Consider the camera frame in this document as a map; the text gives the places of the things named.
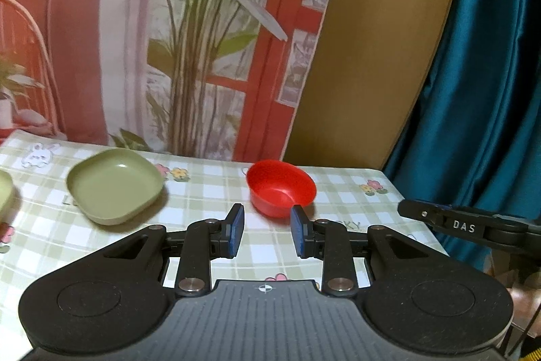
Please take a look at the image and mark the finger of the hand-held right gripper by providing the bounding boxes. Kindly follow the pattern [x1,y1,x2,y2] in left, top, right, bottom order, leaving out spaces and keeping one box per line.
[397,198,541,260]

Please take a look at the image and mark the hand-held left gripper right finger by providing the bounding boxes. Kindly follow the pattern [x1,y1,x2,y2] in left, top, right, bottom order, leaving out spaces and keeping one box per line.
[290,205,440,298]

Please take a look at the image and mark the pale green square plate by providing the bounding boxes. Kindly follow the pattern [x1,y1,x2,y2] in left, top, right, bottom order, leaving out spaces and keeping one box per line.
[0,171,14,218]

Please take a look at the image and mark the printed wall backdrop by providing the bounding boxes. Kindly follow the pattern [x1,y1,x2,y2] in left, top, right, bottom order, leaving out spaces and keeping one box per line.
[0,0,351,164]

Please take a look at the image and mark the green checkered tablecloth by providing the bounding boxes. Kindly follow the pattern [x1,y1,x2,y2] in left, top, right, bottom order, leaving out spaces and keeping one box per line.
[0,130,449,361]

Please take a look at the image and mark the brown wooden board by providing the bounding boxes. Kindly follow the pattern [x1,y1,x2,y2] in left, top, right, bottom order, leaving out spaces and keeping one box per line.
[282,0,466,171]

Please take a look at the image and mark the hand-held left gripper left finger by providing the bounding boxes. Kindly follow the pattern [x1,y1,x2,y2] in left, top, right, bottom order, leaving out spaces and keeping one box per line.
[100,204,246,298]

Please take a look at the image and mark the red plastic bowl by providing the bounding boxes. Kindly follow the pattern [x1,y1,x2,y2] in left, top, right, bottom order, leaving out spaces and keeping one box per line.
[246,160,317,219]

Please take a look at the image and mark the teal blue curtain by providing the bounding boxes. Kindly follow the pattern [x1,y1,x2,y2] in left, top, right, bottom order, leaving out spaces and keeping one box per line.
[380,0,541,274]

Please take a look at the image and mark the olive green square plate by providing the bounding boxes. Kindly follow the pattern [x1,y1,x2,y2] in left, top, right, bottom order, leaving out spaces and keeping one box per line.
[67,147,166,226]

